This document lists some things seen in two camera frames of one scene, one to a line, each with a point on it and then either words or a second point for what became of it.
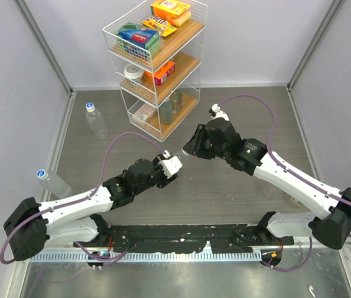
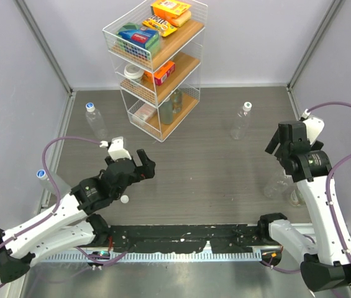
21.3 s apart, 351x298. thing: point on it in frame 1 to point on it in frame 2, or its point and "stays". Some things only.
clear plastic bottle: x=96 y=121 stays
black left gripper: x=166 y=180 to x=150 y=164
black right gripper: x=194 y=147 to x=274 y=143
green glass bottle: x=294 y=202 stays
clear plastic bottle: x=270 y=193 stays
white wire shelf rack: x=156 y=51 stays
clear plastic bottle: x=184 y=158 to x=238 y=130
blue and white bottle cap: x=90 y=107 stays
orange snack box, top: x=170 y=9 stays
